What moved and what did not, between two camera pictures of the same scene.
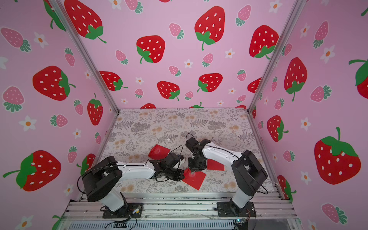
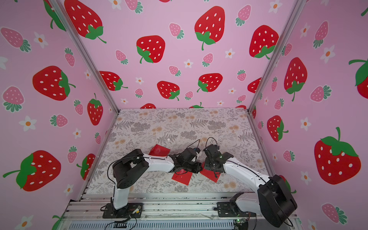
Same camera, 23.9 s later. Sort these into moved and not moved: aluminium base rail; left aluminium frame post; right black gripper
Moved: right black gripper
Not moved: left aluminium frame post; aluminium base rail
